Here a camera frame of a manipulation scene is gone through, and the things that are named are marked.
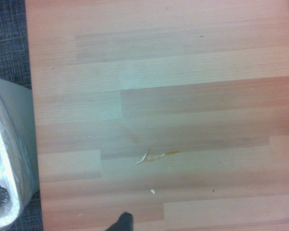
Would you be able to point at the reddish wooden coffee table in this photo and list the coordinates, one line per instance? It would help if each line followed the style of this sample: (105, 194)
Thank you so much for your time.
(173, 96)

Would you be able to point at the torn tape residue strip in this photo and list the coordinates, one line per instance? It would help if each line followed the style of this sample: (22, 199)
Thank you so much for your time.
(156, 157)

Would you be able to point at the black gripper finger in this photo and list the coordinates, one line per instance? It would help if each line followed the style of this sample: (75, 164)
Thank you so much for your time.
(124, 222)

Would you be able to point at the grey plastic trash bin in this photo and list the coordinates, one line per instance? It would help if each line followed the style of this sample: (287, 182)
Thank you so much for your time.
(24, 134)

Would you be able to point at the small white paper scrap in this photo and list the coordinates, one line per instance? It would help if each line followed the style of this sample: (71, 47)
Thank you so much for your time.
(153, 191)

